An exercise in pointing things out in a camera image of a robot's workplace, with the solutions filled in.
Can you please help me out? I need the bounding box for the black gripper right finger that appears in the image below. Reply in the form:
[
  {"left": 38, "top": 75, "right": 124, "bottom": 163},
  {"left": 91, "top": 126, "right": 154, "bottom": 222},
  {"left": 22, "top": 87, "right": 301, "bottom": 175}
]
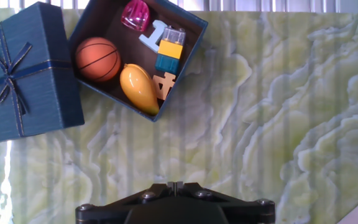
[{"left": 175, "top": 182, "right": 276, "bottom": 224}]

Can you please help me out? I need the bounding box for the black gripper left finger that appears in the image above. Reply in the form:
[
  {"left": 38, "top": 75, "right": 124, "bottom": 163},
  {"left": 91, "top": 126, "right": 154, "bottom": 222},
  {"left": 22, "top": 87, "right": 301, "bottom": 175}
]
[{"left": 75, "top": 182, "right": 176, "bottom": 224}]

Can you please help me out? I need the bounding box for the yellow toy mango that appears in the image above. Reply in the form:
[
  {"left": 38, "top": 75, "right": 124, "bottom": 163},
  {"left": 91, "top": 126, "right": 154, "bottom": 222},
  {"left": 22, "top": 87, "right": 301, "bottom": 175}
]
[{"left": 119, "top": 63, "right": 160, "bottom": 116}]

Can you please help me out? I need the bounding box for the dark blue gift box base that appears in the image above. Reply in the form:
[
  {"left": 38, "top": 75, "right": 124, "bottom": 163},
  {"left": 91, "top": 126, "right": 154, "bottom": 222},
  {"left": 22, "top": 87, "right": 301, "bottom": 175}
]
[{"left": 68, "top": 0, "right": 209, "bottom": 123}]

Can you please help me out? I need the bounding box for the dark blue ribboned box lid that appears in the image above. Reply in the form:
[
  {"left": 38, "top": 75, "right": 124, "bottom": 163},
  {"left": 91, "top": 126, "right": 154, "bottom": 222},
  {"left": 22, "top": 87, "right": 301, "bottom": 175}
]
[{"left": 0, "top": 1, "right": 85, "bottom": 144}]

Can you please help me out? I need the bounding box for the green marble pattern mat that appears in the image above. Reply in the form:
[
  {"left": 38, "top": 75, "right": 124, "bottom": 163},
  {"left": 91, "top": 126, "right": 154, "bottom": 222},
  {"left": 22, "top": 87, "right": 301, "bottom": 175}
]
[{"left": 0, "top": 7, "right": 358, "bottom": 224}]

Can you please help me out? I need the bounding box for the tan wooden number four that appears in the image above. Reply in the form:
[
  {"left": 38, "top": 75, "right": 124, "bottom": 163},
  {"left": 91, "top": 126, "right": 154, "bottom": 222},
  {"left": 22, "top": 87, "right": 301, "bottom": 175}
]
[{"left": 152, "top": 72, "right": 177, "bottom": 101}]

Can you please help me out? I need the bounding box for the orange toy basketball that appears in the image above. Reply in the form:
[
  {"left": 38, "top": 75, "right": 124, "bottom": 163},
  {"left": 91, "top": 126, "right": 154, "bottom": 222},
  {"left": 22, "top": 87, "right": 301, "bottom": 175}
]
[{"left": 75, "top": 37, "right": 122, "bottom": 83}]

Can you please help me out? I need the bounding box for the yellow teal clear brick stack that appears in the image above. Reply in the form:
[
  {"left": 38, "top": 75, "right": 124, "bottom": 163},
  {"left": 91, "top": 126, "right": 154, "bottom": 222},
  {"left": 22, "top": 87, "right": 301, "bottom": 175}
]
[{"left": 154, "top": 26, "right": 186, "bottom": 75}]

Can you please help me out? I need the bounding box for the light blue number one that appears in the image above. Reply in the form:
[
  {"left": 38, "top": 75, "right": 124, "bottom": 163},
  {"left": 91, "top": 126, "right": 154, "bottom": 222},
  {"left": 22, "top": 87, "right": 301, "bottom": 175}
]
[{"left": 138, "top": 19, "right": 168, "bottom": 54}]

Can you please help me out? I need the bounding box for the pink translucent plastic toy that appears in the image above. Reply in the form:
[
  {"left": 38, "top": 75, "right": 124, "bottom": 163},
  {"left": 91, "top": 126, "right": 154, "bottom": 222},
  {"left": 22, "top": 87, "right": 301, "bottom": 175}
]
[{"left": 120, "top": 0, "right": 151, "bottom": 32}]

